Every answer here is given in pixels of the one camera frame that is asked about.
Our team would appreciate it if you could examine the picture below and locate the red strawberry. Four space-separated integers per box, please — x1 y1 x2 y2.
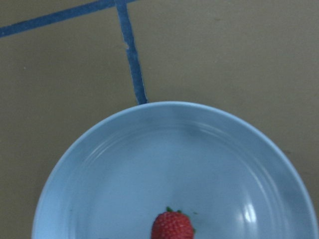
151 207 195 239

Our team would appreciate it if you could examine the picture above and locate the blue round plate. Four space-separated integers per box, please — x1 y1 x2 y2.
32 102 319 239

